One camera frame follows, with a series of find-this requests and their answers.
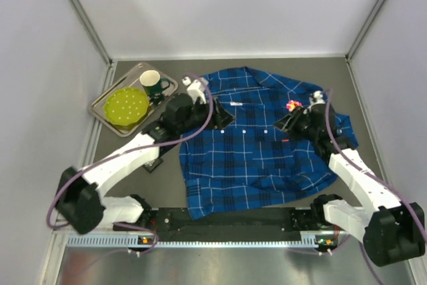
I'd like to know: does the pink flower brooch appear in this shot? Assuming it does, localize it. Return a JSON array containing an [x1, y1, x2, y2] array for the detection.
[[286, 100, 303, 112]]

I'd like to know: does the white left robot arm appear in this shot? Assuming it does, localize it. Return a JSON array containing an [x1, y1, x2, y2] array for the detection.
[[53, 93, 235, 234]]

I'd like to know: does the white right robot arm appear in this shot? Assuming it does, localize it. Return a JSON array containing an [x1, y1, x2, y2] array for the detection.
[[274, 91, 426, 267]]

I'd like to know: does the green mug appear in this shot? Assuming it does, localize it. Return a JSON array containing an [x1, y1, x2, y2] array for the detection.
[[139, 70, 171, 98]]

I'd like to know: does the blue plaid shirt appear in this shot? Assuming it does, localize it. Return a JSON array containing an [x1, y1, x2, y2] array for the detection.
[[179, 67, 337, 220]]

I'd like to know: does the yellow-green dotted plate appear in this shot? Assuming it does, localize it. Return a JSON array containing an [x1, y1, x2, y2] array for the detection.
[[103, 87, 149, 131]]

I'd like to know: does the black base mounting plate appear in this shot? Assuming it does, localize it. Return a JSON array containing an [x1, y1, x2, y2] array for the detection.
[[134, 207, 340, 242]]

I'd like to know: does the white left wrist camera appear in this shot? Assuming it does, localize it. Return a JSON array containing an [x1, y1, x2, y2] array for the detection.
[[181, 77, 208, 104]]

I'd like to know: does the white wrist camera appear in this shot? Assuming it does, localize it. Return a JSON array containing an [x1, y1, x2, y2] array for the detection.
[[181, 77, 208, 104], [308, 91, 326, 109]]

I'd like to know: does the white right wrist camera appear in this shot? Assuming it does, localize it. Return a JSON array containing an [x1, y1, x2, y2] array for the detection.
[[308, 91, 326, 109]]

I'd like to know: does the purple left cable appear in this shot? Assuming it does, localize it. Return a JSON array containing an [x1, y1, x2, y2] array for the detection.
[[46, 73, 214, 272]]

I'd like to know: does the purple cable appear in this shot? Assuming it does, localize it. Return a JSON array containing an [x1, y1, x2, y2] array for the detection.
[[46, 73, 214, 272], [286, 88, 423, 285]]

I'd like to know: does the small black frame box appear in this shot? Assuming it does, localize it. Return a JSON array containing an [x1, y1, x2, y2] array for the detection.
[[143, 158, 163, 174]]

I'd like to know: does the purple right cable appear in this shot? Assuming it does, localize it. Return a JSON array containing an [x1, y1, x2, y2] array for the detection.
[[286, 88, 423, 285]]

